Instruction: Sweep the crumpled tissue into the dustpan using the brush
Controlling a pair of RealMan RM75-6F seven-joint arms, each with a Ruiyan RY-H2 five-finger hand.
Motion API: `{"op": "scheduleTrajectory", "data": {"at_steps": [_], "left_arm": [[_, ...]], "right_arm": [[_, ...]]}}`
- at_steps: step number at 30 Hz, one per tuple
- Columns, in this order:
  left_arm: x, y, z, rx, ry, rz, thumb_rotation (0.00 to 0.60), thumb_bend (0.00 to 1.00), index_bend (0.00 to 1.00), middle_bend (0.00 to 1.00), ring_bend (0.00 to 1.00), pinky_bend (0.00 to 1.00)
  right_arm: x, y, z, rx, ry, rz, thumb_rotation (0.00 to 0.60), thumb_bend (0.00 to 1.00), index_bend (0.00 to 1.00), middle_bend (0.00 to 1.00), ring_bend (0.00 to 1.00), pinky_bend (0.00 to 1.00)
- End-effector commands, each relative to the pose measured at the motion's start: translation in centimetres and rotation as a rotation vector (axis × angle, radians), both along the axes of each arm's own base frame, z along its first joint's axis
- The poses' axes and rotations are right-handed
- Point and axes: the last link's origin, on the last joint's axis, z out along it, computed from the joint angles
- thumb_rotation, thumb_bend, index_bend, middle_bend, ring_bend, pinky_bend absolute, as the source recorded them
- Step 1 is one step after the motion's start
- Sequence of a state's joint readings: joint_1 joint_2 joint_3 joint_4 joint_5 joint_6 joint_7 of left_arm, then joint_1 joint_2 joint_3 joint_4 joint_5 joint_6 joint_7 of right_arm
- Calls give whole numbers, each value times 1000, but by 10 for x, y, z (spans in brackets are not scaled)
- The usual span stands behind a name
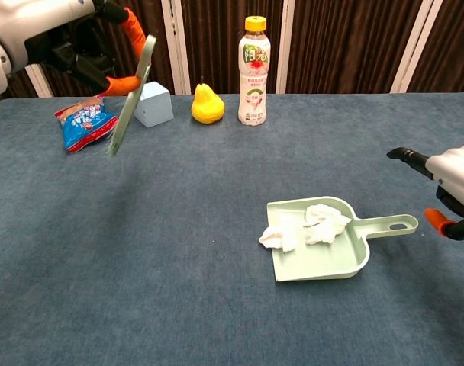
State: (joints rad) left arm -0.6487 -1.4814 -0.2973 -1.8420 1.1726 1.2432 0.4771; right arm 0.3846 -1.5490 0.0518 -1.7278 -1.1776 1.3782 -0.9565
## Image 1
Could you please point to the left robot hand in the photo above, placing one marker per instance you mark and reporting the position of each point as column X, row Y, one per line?
column 45, row 23

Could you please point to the mint green dustpan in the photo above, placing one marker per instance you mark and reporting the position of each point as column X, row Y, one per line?
column 323, row 263

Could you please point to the light blue cube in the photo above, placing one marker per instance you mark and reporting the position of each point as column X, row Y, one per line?
column 155, row 104

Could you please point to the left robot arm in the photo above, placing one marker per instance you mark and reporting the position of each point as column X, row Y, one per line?
column 3, row 65

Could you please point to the yellow cap drink bottle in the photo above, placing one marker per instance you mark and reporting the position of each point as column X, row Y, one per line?
column 255, row 76

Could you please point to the white paper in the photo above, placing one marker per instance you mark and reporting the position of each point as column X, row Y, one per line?
column 323, row 226

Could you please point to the mint green hand broom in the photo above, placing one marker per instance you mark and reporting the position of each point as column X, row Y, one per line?
column 129, row 106

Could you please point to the blue table mat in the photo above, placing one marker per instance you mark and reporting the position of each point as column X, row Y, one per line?
column 178, row 228

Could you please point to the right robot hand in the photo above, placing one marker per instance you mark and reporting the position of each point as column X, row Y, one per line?
column 457, row 171

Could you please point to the yellow toy pear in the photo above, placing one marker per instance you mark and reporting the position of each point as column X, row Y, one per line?
column 206, row 104

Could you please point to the dark curtain partition screen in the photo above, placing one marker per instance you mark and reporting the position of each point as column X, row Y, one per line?
column 331, row 38

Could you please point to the blue red snack bag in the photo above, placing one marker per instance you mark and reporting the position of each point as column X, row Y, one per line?
column 83, row 124

